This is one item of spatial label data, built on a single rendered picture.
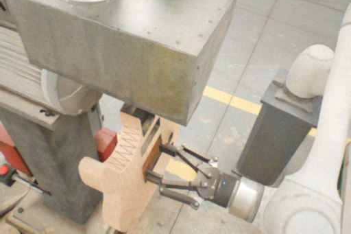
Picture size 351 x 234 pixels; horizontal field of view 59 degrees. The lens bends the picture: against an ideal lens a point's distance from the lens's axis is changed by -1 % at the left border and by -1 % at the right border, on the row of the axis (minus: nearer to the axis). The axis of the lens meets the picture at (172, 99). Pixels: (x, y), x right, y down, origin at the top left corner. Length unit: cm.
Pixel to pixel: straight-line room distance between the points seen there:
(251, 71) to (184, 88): 229
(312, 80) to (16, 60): 112
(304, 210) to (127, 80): 33
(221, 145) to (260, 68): 87
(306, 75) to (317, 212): 94
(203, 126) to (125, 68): 180
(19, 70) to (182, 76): 44
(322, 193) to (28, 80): 61
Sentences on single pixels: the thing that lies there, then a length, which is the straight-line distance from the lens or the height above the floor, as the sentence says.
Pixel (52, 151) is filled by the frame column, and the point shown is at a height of 90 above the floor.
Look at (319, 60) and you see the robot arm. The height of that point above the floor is 96.
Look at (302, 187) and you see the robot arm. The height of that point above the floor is 129.
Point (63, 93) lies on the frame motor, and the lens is 70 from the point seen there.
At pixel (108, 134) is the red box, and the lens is 141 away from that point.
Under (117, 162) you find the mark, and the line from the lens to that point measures 63.
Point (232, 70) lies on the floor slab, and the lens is 265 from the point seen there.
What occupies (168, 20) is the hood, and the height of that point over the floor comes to 153.
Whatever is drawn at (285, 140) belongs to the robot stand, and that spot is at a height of 50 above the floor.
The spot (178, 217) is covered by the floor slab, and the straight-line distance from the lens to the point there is 189.
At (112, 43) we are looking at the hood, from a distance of 43.
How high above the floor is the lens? 177
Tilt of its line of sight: 49 degrees down
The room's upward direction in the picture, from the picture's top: 5 degrees clockwise
